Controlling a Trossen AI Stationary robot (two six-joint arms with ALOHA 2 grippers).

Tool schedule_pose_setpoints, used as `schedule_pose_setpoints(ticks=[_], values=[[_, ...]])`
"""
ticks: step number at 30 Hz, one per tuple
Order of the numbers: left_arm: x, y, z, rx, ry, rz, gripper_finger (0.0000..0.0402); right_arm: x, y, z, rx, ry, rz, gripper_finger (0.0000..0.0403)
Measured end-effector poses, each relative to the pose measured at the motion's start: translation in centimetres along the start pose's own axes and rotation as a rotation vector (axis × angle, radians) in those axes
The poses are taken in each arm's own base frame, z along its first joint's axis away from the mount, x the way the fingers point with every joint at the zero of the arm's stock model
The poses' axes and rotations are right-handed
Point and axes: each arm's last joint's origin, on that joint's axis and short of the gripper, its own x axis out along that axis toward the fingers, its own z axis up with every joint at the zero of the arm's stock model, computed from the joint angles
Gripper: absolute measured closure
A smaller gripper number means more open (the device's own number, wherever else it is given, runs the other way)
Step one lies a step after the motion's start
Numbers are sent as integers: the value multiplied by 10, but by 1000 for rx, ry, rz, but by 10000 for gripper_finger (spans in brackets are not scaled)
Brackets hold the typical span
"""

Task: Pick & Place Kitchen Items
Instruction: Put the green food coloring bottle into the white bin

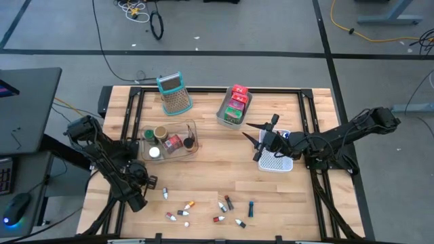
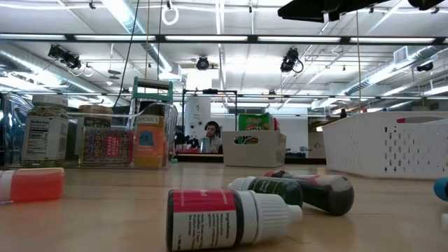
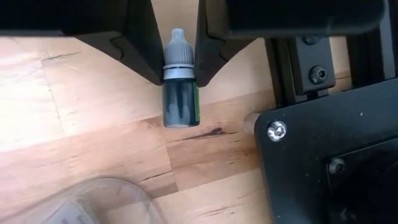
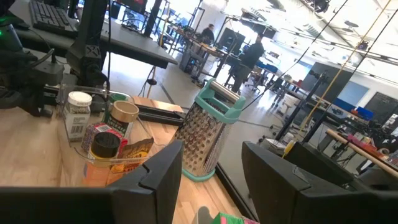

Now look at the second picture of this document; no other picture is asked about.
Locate small dark green dropper bottle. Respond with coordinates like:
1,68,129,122
227,176,305,208

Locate green Apple Jacks cereal box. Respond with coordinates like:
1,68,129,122
238,112,274,145

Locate smoked paprika tin red lid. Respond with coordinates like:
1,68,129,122
78,126,134,167

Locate thin hanging cord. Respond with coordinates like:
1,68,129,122
356,10,361,113
145,0,151,80

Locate spice jar with white lid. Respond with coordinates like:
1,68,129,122
20,94,70,168

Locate small orange dropper bottle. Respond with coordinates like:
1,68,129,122
0,167,67,204

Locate small red-label dropper bottle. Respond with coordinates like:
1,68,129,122
165,188,303,252

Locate black ceiling camera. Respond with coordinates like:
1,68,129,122
415,61,435,74
279,47,305,74
195,55,211,71
47,43,83,71

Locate black hanging cable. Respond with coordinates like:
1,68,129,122
111,0,141,109

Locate black overhead frame beam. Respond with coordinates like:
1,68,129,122
0,33,448,46

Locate blue tube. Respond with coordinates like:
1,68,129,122
433,176,448,202

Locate clear glass container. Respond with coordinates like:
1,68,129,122
0,92,179,171

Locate black rectangular stand frame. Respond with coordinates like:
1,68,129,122
181,88,239,132

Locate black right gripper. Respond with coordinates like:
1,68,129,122
277,0,389,24

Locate silver ventilation duct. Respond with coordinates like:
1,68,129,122
344,45,448,97
0,41,116,106

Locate white column machine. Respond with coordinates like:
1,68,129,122
184,96,212,139

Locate person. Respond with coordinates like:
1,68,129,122
199,120,224,155

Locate white cable loop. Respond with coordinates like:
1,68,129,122
160,3,180,27

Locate dark tube with red cap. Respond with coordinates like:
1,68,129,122
264,169,356,216

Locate white perforated basket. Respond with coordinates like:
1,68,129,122
321,111,448,180

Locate brown spice pouch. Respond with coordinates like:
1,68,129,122
133,114,168,169

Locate white cabinet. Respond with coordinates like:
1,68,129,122
279,116,309,155

